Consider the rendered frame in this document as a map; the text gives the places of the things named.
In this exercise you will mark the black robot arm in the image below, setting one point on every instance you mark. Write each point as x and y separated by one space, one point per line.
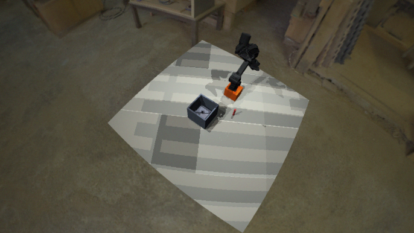
253 48

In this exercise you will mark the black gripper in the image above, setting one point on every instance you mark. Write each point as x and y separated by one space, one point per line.
244 53

